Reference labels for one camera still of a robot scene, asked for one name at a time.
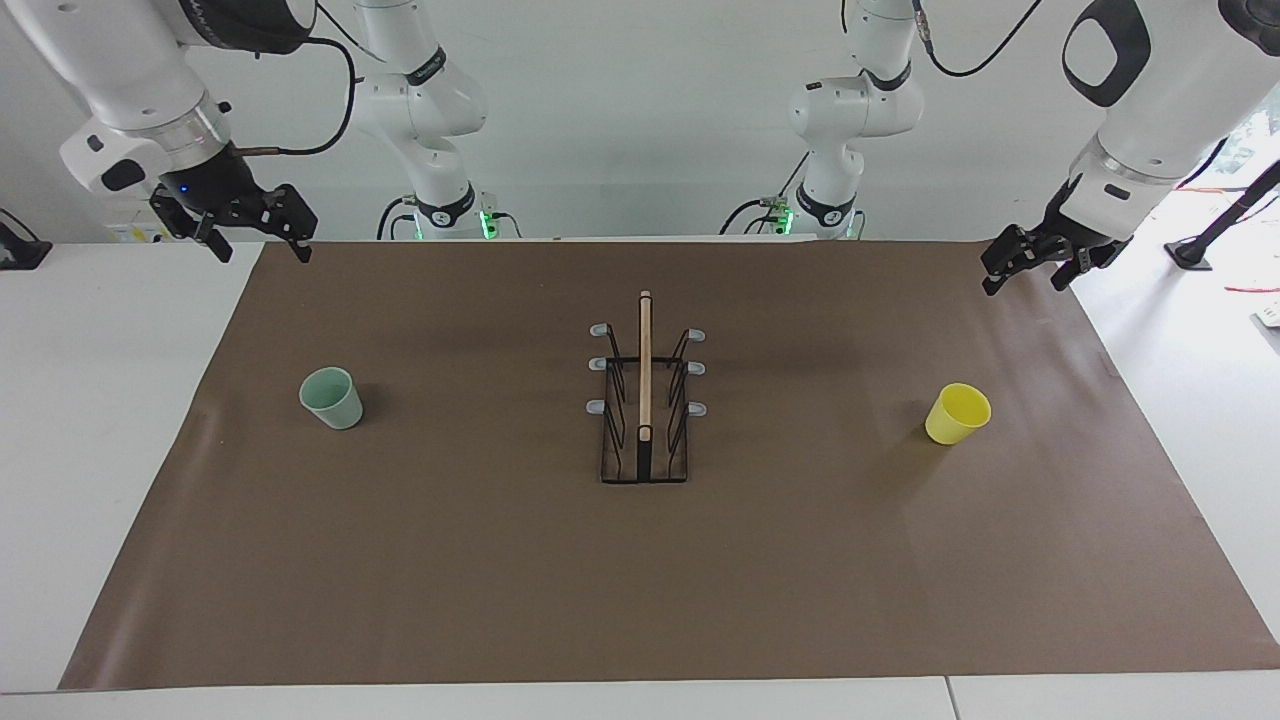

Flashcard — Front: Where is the black desk clamp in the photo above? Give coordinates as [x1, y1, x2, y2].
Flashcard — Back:
[0, 207, 53, 271]

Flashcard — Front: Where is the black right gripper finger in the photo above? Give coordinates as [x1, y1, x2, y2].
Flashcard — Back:
[258, 183, 319, 264]
[150, 190, 234, 264]

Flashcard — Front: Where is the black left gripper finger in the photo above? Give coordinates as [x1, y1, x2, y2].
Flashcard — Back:
[980, 226, 1049, 297]
[1050, 245, 1106, 293]

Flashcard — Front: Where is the pale green plastic cup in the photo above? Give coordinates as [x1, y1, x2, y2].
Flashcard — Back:
[299, 366, 364, 431]

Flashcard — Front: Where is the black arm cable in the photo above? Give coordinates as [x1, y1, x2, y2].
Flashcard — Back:
[840, 0, 1046, 79]
[225, 0, 359, 159]

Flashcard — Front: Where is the brown table mat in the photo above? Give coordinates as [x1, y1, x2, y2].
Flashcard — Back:
[58, 238, 1280, 691]

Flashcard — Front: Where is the black base cable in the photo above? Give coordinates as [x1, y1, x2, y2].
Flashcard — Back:
[720, 150, 811, 237]
[377, 193, 421, 241]

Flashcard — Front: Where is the white wall socket box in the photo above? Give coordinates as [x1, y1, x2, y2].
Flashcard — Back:
[105, 205, 171, 244]

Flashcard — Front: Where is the black left base cable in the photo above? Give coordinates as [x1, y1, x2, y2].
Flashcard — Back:
[720, 150, 811, 237]

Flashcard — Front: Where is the yellow plastic cup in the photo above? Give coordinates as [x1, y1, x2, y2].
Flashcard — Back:
[924, 382, 993, 446]

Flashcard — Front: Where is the black wire cup rack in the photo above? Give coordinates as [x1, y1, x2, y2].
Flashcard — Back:
[587, 290, 708, 487]

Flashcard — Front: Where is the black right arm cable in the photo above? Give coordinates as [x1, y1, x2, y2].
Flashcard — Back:
[225, 0, 359, 159]

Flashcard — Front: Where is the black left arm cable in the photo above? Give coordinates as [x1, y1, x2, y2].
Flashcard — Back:
[840, 0, 1046, 79]

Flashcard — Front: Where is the black right base cable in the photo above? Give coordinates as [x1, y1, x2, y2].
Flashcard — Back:
[377, 193, 421, 241]

